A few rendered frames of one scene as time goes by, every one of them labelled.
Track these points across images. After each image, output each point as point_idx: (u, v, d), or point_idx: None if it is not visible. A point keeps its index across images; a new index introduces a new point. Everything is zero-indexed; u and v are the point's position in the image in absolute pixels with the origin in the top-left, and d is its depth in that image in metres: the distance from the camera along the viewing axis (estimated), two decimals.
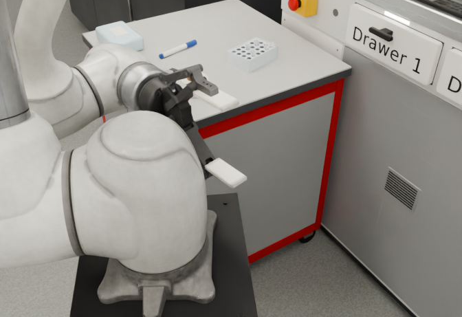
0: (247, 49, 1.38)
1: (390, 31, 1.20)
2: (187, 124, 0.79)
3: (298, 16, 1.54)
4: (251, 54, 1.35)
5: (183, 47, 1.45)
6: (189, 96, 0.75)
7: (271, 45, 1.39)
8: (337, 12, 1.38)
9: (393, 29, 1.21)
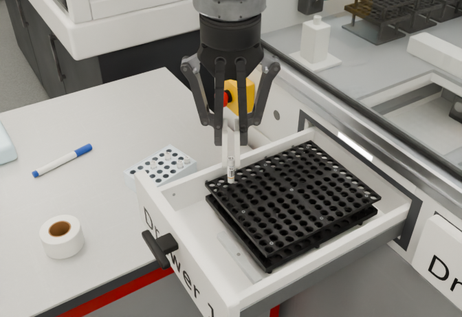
0: (152, 168, 0.98)
1: (172, 246, 0.67)
2: None
3: None
4: (229, 165, 0.72)
5: (71, 157, 1.05)
6: (223, 91, 0.65)
7: (186, 161, 0.99)
8: (279, 115, 0.99)
9: (178, 241, 0.68)
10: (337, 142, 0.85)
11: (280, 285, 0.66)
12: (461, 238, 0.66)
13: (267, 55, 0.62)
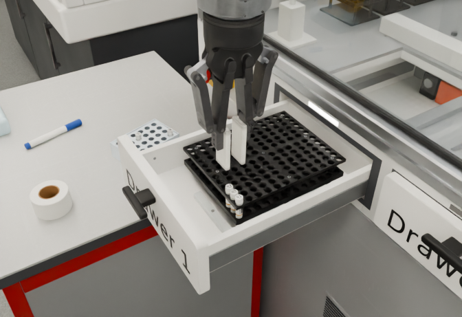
0: (137, 139, 1.04)
1: (150, 199, 0.74)
2: (240, 73, 0.65)
3: None
4: (239, 203, 0.74)
5: (61, 130, 1.11)
6: (225, 93, 0.65)
7: (170, 133, 1.05)
8: None
9: (155, 195, 0.74)
10: (308, 111, 0.91)
11: (248, 234, 0.72)
12: (414, 191, 0.72)
13: (262, 46, 0.64)
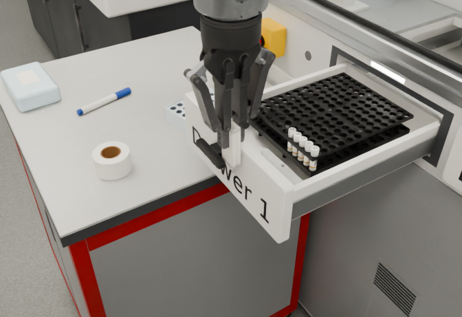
0: None
1: None
2: (239, 73, 0.65)
3: None
4: (315, 155, 0.74)
5: (111, 97, 1.11)
6: (227, 92, 0.65)
7: None
8: (311, 56, 1.05)
9: None
10: (370, 71, 0.91)
11: (326, 184, 0.72)
12: None
13: (260, 47, 0.64)
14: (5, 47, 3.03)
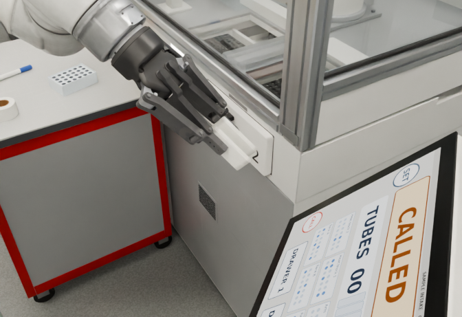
0: None
1: None
2: (179, 85, 0.70)
3: None
4: None
5: (16, 71, 1.59)
6: (183, 104, 0.68)
7: None
8: None
9: None
10: (171, 50, 1.39)
11: None
12: (214, 89, 1.21)
13: (174, 60, 0.72)
14: None
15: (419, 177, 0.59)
